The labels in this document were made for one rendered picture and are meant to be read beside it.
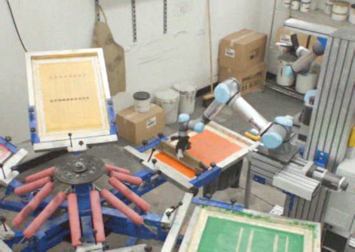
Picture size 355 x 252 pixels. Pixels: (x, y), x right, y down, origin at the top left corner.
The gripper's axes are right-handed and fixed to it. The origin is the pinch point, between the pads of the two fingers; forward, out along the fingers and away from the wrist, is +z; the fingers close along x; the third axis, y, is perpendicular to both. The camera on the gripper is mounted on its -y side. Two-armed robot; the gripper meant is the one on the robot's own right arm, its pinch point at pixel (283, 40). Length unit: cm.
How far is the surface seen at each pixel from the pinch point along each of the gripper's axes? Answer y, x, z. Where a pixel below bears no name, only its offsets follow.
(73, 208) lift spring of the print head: 19, -200, -70
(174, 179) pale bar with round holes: 47, -130, -51
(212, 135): 63, -70, 0
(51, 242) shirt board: 48, -217, -58
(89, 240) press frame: 36, -198, -81
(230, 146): 64, -66, -21
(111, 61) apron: 60, -90, 185
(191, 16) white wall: 55, 38, 231
